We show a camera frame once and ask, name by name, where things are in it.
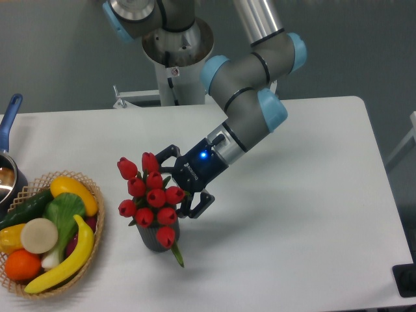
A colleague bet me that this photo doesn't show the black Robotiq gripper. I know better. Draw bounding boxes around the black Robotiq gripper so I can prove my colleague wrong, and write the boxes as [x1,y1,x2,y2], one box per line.
[155,137,229,218]

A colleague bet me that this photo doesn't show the red tulip bouquet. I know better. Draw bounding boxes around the red tulip bouquet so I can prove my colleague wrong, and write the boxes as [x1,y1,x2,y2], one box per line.
[117,152,187,267]

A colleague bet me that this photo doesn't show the dark grey ribbed vase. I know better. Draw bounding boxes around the dark grey ribbed vase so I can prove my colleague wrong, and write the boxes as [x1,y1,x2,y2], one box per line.
[134,206,180,252]

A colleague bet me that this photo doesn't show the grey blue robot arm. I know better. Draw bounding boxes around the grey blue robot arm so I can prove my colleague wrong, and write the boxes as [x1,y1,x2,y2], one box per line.
[103,1,307,218]

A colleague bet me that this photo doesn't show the dark red vegetable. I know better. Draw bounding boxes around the dark red vegetable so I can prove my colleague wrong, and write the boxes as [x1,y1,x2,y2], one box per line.
[65,216,97,258]

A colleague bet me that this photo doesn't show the yellow banana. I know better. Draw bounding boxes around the yellow banana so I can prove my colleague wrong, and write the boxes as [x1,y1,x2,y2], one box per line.
[24,214,94,294]

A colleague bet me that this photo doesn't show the yellow squash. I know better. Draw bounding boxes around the yellow squash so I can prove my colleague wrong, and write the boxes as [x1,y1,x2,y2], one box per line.
[50,176,98,216]

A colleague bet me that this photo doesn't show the green bok choy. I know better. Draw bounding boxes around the green bok choy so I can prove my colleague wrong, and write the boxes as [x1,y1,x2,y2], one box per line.
[42,192,86,270]

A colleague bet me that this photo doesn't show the woven wicker basket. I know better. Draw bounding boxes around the woven wicker basket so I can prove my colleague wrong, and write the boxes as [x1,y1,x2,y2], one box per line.
[1,170,105,300]

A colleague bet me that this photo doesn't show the green cucumber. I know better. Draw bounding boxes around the green cucumber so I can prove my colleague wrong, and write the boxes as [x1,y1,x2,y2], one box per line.
[1,188,53,229]

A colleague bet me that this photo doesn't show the beige round disc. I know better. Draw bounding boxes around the beige round disc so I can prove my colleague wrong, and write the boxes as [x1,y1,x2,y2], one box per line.
[20,218,59,254]

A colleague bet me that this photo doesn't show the orange fruit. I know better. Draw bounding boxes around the orange fruit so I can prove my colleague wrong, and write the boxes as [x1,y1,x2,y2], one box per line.
[5,249,41,281]

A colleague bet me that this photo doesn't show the black device at table edge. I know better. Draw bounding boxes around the black device at table edge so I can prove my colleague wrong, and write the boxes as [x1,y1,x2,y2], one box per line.
[392,263,415,298]

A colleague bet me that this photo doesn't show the blue handled saucepan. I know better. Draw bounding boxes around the blue handled saucepan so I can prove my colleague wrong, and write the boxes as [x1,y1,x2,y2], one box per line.
[1,94,28,220]

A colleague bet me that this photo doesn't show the white frame at right edge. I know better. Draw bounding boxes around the white frame at right edge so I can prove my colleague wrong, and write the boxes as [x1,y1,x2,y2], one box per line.
[385,111,415,172]

